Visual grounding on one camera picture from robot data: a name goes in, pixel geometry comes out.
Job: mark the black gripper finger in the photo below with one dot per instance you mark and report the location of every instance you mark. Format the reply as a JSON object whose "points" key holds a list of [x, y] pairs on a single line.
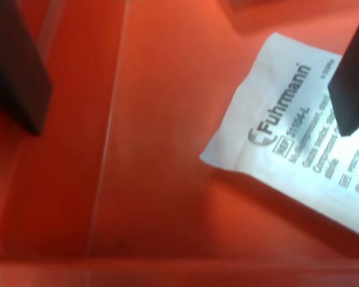
{"points": [[15, 74], [353, 98]]}

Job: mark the white Fuhrmann gauze pack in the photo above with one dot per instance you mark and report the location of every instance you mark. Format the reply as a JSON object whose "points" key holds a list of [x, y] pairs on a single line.
{"points": [[272, 149]]}

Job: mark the red plastic crate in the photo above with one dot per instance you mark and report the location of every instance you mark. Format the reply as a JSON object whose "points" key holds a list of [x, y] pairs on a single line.
{"points": [[137, 119]]}

